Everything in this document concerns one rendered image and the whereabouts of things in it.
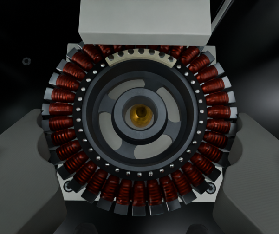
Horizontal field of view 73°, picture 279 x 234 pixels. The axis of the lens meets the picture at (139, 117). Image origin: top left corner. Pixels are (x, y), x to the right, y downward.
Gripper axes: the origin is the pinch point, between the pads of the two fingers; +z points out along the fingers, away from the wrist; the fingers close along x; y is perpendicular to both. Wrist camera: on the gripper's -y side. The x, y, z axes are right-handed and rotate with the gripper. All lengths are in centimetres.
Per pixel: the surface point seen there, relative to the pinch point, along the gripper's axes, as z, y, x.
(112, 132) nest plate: 3.3, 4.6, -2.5
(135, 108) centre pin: 2.5, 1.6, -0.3
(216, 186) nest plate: 0.2, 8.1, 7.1
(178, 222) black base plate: -1.1, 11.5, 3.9
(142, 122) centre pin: 2.1, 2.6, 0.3
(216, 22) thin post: 5.9, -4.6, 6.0
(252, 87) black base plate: 7.4, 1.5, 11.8
